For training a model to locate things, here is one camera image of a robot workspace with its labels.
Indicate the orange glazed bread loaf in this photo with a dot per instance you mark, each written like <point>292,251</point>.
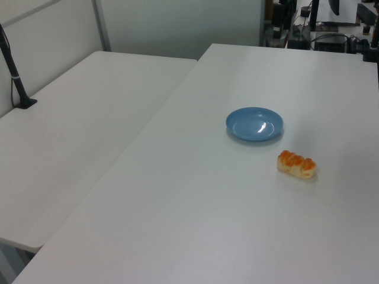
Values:
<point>296,165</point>

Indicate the blue round plate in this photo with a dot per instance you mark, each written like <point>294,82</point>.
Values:
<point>254,124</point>

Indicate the white side table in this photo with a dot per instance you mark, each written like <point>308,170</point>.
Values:
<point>74,133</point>

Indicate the small black desk device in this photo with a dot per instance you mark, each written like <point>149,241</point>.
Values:
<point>299,38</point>

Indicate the brown cluttered shelf rack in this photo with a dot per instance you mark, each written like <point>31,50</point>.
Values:
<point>278,17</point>

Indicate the black box device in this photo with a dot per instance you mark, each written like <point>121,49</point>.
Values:
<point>330,43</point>

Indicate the black upright stand pole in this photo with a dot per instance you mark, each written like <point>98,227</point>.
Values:
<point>314,14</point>

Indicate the dark hanging tapered object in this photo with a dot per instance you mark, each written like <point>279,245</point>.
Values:
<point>335,6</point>

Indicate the black table clamp stand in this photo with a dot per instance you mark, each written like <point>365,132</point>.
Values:
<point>371,53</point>

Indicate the white paper sheet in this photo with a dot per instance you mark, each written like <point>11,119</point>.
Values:
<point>348,13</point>

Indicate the long black bar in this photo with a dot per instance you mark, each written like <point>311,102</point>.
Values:
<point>368,13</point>

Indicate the grey metal partition post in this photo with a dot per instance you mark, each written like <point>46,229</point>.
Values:
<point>102,26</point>

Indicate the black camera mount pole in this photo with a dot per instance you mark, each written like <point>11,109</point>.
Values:
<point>14,75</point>

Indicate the grey partition horizontal rail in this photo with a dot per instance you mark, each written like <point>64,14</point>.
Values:
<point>47,13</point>

